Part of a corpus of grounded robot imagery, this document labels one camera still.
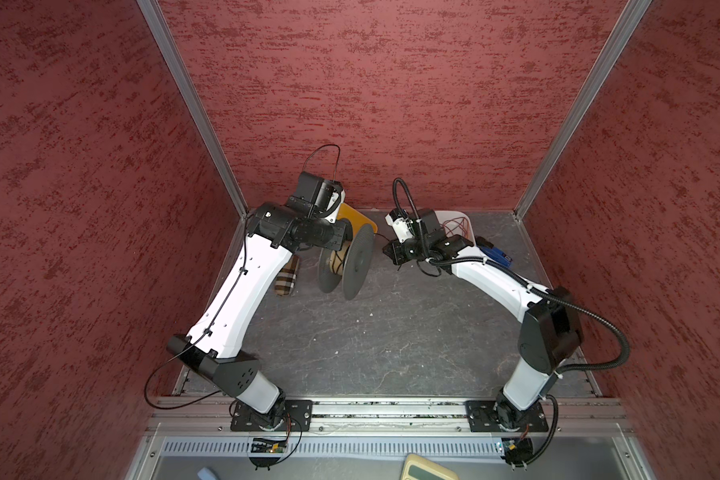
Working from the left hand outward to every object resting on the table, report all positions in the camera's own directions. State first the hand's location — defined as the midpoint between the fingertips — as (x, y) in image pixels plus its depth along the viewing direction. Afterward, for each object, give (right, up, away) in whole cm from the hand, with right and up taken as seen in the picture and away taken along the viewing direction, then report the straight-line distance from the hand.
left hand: (335, 240), depth 71 cm
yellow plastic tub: (+3, +8, +42) cm, 43 cm away
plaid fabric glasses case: (-20, -14, +26) cm, 35 cm away
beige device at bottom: (+19, -52, -5) cm, 55 cm away
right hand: (+13, -4, +14) cm, 20 cm away
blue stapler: (+53, -5, +34) cm, 64 cm away
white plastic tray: (+37, +9, +43) cm, 58 cm away
